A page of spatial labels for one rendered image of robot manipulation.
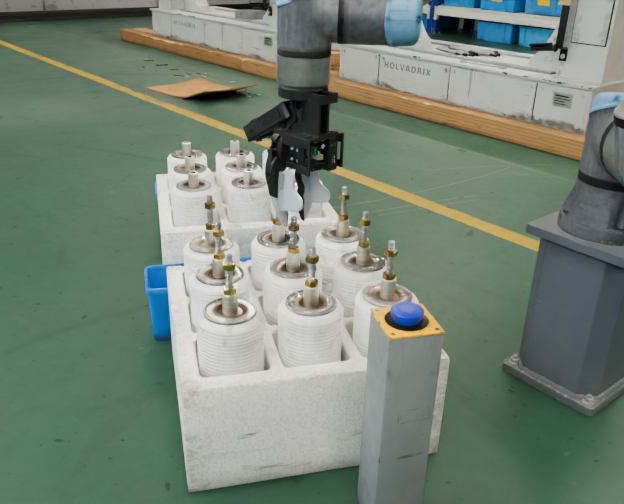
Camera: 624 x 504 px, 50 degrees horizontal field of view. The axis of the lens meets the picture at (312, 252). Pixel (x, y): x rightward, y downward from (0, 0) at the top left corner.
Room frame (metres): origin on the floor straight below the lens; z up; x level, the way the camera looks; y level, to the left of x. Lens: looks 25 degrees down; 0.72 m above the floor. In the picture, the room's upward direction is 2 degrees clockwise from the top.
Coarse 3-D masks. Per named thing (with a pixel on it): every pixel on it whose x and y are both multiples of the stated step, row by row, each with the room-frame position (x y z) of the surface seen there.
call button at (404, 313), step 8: (400, 304) 0.71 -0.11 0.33; (408, 304) 0.71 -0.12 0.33; (416, 304) 0.71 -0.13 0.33; (392, 312) 0.69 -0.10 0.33; (400, 312) 0.69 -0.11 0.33; (408, 312) 0.69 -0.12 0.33; (416, 312) 0.69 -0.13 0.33; (400, 320) 0.68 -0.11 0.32; (408, 320) 0.68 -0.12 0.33; (416, 320) 0.68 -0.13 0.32
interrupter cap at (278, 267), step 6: (282, 258) 0.99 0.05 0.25; (300, 258) 0.99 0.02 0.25; (270, 264) 0.97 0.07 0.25; (276, 264) 0.97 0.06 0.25; (282, 264) 0.97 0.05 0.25; (300, 264) 0.98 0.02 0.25; (306, 264) 0.97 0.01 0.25; (270, 270) 0.95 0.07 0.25; (276, 270) 0.95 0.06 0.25; (282, 270) 0.95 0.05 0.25; (300, 270) 0.96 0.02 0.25; (306, 270) 0.95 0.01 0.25; (282, 276) 0.93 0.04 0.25; (288, 276) 0.93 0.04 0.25; (294, 276) 0.93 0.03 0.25; (300, 276) 0.93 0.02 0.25; (306, 276) 0.93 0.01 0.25
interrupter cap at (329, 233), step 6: (324, 228) 1.12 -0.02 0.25; (330, 228) 1.13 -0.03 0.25; (354, 228) 1.13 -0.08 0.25; (324, 234) 1.10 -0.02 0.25; (330, 234) 1.10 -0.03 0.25; (348, 234) 1.11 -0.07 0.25; (354, 234) 1.10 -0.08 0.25; (360, 234) 1.10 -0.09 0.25; (330, 240) 1.08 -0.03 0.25; (336, 240) 1.07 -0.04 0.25; (342, 240) 1.07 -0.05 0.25; (348, 240) 1.07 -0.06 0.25; (354, 240) 1.08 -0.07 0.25
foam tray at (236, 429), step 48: (192, 336) 0.86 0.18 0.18; (192, 384) 0.74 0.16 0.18; (240, 384) 0.75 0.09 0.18; (288, 384) 0.76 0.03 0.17; (336, 384) 0.78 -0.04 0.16; (192, 432) 0.73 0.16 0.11; (240, 432) 0.74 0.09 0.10; (288, 432) 0.76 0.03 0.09; (336, 432) 0.78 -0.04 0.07; (432, 432) 0.82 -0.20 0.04; (192, 480) 0.73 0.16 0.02; (240, 480) 0.74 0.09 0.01
